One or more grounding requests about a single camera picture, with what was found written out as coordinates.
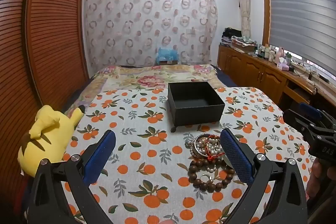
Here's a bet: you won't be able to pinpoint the patterned wall curtain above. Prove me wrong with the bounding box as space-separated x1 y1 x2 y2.
83 0 218 69

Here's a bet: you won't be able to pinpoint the red string bracelet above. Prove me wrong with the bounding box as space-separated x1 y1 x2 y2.
203 136 222 161

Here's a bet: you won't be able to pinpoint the black jewelry box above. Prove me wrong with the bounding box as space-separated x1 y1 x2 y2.
167 81 226 133

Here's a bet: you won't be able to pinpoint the blue plush toy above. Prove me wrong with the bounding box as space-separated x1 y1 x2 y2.
157 47 179 62

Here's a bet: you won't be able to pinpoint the pearl necklace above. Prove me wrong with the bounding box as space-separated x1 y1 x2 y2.
193 136 223 173

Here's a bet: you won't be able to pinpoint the orange print tablecloth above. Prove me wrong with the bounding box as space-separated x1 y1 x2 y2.
62 86 315 224

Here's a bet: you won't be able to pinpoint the grey window blind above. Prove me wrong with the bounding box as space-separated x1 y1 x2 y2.
268 0 336 67

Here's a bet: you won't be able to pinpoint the tangle of cables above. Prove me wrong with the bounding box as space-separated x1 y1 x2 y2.
293 61 332 84

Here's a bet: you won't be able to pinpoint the silver bangles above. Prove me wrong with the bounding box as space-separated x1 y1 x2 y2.
189 134 210 159

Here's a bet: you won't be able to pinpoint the group of cosmetic bottles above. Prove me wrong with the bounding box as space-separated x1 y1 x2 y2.
257 43 279 62

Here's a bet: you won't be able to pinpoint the stack of folded clothes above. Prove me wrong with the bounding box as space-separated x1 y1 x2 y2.
221 27 258 53

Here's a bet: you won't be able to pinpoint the long wooden cabinet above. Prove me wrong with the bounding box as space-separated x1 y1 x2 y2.
217 44 336 115

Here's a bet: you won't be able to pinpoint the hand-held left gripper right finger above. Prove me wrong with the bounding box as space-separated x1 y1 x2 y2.
220 128 308 224

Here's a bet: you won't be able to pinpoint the dark blue bed sheet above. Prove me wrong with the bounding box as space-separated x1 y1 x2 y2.
214 65 233 88

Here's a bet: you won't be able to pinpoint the yellow plush toy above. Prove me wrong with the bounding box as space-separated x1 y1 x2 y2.
17 105 86 177

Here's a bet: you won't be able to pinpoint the pale purple tissue pack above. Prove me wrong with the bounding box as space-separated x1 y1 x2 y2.
278 57 291 71

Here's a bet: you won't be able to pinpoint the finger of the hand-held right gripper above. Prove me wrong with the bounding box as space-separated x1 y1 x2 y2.
298 102 332 122
282 109 317 136

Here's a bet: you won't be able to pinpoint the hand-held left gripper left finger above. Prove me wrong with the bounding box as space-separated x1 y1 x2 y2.
27 130 116 224

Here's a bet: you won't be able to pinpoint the pink bottle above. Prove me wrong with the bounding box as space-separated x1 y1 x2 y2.
275 47 285 64

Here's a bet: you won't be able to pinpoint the wooden bead bracelet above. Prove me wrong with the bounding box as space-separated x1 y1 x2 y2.
188 158 236 191

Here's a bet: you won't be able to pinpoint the wooden window frame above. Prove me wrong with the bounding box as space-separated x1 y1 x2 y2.
260 0 336 77

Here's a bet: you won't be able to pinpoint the floral blanket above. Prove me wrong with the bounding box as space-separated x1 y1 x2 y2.
63 63 229 114

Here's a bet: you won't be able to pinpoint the person's right hand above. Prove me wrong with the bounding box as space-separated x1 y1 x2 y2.
307 158 325 198

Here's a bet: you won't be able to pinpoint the cream window curtain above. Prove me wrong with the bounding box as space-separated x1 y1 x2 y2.
234 0 252 38

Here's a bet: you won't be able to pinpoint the wooden louvered wardrobe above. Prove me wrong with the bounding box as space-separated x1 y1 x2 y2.
0 0 90 214

